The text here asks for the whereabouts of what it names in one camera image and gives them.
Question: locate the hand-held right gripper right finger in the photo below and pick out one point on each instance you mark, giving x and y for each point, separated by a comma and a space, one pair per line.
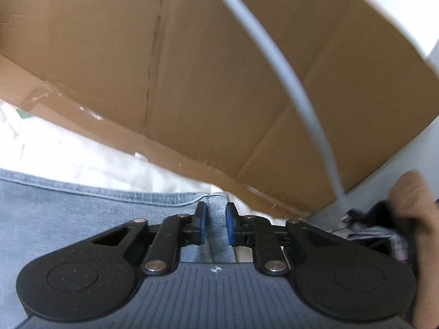
229, 224

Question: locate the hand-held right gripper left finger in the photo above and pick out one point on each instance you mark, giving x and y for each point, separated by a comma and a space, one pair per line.
202, 222

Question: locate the light blue jeans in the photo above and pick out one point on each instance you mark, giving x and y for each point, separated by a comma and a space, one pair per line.
68, 212

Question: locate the bear printed bedsheet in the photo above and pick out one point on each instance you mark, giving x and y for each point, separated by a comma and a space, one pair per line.
68, 150

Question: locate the folded cardboard sheet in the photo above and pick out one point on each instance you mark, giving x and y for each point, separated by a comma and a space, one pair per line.
205, 58

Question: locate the plaid cloth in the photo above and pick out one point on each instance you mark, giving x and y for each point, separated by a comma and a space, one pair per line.
399, 246

